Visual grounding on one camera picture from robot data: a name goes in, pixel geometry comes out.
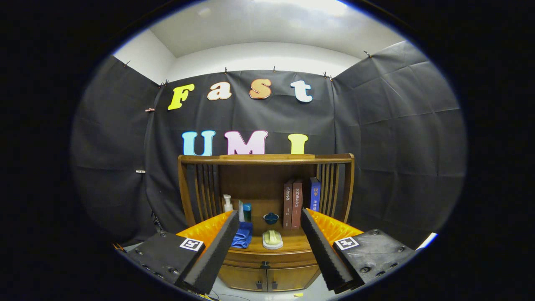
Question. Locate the wooden countertop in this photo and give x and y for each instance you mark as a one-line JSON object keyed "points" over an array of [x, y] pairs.
{"points": [[292, 240]]}

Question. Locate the dark blue lidded teacup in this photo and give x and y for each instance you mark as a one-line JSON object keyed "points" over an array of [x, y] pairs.
{"points": [[271, 218]]}

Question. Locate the blue folded towel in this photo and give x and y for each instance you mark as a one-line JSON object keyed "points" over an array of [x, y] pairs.
{"points": [[244, 236]]}

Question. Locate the wooden cabinet door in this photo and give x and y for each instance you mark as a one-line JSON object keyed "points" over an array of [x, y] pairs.
{"points": [[292, 278], [242, 278]]}

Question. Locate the wooden cabinet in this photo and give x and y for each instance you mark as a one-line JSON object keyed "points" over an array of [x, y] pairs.
{"points": [[267, 179]]}

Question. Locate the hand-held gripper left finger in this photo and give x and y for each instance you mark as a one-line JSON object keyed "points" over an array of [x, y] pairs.
{"points": [[215, 257]]}

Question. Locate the blue book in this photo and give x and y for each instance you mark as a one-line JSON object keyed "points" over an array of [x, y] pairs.
{"points": [[314, 196]]}

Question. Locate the dark brown book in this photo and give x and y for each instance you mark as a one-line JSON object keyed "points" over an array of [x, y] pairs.
{"points": [[288, 205]]}

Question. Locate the teal capped bottle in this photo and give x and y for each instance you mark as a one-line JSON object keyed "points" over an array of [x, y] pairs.
{"points": [[247, 214]]}

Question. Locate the black backdrop cloth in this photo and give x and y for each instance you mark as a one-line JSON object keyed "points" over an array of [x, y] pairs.
{"points": [[376, 138]]}

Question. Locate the white pump bottle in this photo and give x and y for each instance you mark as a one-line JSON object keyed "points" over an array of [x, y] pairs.
{"points": [[228, 205]]}

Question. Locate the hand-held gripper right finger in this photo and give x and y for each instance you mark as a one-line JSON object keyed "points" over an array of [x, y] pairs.
{"points": [[327, 256]]}

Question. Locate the wooden drawer with black knob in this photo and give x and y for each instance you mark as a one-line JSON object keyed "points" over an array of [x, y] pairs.
{"points": [[288, 258]]}

